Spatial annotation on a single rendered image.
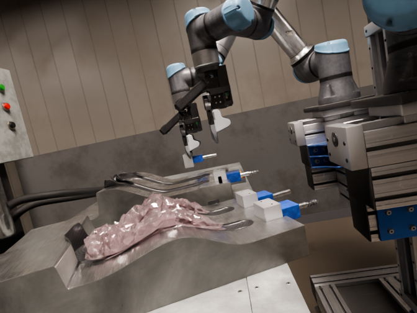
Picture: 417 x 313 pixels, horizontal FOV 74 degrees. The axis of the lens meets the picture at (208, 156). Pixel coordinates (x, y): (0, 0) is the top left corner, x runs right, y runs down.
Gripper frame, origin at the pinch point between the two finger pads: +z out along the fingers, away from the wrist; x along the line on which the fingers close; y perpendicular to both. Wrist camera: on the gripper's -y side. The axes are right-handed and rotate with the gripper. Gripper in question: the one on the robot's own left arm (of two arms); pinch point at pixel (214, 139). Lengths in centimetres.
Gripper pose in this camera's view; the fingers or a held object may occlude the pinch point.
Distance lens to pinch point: 80.6
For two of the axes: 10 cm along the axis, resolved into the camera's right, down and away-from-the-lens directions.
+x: 0.4, -1.2, 9.9
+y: 9.8, -1.9, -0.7
